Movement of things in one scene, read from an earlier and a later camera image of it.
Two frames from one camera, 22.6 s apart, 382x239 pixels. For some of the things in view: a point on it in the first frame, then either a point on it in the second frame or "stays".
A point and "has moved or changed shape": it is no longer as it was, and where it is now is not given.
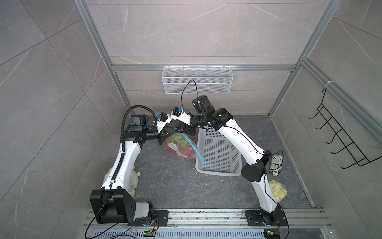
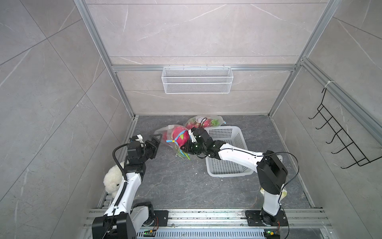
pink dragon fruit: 179,146 has moved or changed shape
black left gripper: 162,137 -> 153,147
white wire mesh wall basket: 194,80 stays
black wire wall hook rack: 360,158 stays
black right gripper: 187,129 -> 188,149
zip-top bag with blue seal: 184,145 has moved or changed shape
